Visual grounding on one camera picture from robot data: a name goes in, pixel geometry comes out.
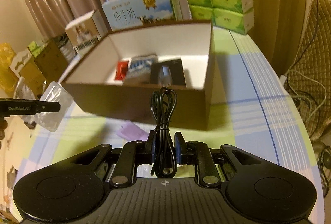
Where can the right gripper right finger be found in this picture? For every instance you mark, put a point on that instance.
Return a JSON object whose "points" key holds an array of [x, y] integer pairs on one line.
{"points": [[192, 152]]}

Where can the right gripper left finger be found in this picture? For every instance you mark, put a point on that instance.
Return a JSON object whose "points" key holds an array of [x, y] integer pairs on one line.
{"points": [[139, 150]]}

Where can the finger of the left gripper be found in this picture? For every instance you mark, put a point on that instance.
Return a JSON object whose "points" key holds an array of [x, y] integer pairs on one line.
{"points": [[42, 106]]}

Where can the clear plastic floss pack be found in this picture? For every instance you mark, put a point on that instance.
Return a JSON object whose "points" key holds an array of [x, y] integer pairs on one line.
{"points": [[54, 93]]}

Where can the purple cream tube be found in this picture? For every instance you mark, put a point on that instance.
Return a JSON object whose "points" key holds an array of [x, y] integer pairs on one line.
{"points": [[131, 132]]}

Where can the red candy wrapper packet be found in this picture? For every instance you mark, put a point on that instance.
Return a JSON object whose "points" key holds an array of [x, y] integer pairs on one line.
{"points": [[121, 70]]}

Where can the black shaver product box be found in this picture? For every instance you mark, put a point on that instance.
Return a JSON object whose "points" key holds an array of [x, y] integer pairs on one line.
{"points": [[168, 73]]}

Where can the person left hand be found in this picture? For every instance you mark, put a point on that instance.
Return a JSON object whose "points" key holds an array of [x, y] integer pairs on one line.
{"points": [[3, 126]]}

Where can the yellow plastic bag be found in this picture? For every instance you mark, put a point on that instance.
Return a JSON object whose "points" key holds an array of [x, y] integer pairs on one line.
{"points": [[8, 78]]}

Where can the cardboard boxes stack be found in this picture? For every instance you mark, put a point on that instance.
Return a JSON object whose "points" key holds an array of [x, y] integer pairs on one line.
{"points": [[41, 64]]}

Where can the plaid tablecloth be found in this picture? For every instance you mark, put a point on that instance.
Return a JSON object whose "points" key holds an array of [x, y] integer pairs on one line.
{"points": [[251, 110]]}

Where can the brown cardboard storage box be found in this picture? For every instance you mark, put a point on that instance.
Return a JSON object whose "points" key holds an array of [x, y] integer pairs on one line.
{"points": [[92, 85]]}

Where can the white humidifier product box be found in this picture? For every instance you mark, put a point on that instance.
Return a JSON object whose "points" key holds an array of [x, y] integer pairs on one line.
{"points": [[85, 31]]}

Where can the quilted olive chair cover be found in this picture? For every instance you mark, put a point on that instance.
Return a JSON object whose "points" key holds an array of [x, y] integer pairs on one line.
{"points": [[308, 78]]}

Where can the blue milk carton box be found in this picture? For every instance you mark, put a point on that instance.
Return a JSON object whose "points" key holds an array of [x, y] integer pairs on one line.
{"points": [[123, 14]]}

